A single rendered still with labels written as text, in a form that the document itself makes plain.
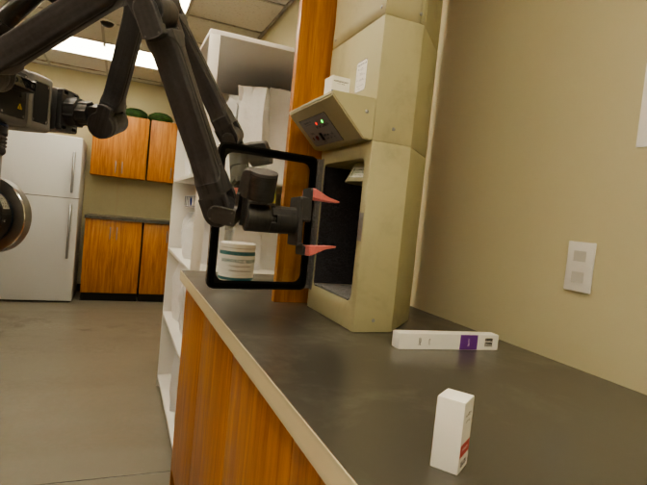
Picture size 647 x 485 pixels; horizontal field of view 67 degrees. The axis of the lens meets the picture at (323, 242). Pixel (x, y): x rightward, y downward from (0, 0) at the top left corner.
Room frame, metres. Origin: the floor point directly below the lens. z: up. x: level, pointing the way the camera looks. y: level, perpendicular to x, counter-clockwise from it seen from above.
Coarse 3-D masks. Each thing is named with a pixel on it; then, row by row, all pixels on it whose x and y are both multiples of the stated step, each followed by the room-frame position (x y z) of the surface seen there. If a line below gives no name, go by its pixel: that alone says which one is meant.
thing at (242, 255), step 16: (240, 160) 1.35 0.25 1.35; (256, 160) 1.37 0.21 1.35; (272, 160) 1.40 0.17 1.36; (240, 176) 1.35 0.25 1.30; (288, 176) 1.42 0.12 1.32; (304, 176) 1.45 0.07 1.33; (288, 192) 1.43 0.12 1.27; (224, 240) 1.34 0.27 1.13; (240, 240) 1.36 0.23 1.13; (256, 240) 1.39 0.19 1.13; (272, 240) 1.41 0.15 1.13; (208, 256) 1.32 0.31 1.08; (224, 256) 1.34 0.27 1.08; (240, 256) 1.36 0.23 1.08; (256, 256) 1.39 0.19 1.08; (272, 256) 1.41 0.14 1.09; (288, 256) 1.44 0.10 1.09; (224, 272) 1.34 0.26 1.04; (240, 272) 1.37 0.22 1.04; (256, 272) 1.39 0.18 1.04; (272, 272) 1.42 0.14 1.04; (288, 272) 1.44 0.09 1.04
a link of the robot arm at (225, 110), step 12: (180, 12) 1.38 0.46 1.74; (192, 36) 1.36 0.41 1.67; (192, 48) 1.35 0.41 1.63; (192, 60) 1.36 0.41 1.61; (204, 60) 1.39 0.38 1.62; (204, 72) 1.37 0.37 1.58; (204, 84) 1.38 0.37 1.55; (216, 84) 1.41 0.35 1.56; (204, 96) 1.39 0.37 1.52; (216, 96) 1.39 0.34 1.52; (216, 108) 1.40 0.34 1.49; (228, 108) 1.43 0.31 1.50; (216, 120) 1.41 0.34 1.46; (228, 120) 1.41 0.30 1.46; (216, 132) 1.42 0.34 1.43; (228, 132) 1.41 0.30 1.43; (240, 132) 1.45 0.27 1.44
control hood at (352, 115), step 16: (320, 96) 1.23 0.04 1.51; (336, 96) 1.15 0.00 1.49; (352, 96) 1.17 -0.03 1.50; (304, 112) 1.34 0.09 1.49; (320, 112) 1.27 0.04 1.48; (336, 112) 1.20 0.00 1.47; (352, 112) 1.17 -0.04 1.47; (368, 112) 1.18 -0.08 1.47; (336, 128) 1.26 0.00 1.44; (352, 128) 1.19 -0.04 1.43; (368, 128) 1.19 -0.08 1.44; (336, 144) 1.33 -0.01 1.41
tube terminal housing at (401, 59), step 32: (384, 32) 1.19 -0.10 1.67; (416, 32) 1.23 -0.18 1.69; (352, 64) 1.34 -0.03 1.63; (384, 64) 1.20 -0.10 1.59; (416, 64) 1.23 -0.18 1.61; (384, 96) 1.20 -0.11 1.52; (416, 96) 1.24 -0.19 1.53; (384, 128) 1.20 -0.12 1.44; (416, 128) 1.27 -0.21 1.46; (352, 160) 1.29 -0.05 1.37; (384, 160) 1.21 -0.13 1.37; (416, 160) 1.30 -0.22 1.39; (384, 192) 1.21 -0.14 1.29; (416, 192) 1.35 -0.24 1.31; (384, 224) 1.22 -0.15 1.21; (416, 224) 1.39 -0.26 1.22; (384, 256) 1.22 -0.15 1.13; (320, 288) 1.41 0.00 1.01; (352, 288) 1.21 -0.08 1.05; (384, 288) 1.22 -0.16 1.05; (352, 320) 1.20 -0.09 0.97; (384, 320) 1.23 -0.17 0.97
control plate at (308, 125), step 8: (304, 120) 1.38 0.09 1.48; (312, 120) 1.34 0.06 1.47; (320, 120) 1.30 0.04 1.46; (328, 120) 1.26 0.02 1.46; (304, 128) 1.42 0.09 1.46; (312, 128) 1.37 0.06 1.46; (320, 128) 1.33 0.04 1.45; (328, 128) 1.29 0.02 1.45; (312, 136) 1.41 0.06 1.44; (320, 136) 1.37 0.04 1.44; (328, 136) 1.32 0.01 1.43; (336, 136) 1.29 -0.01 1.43; (320, 144) 1.41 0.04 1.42
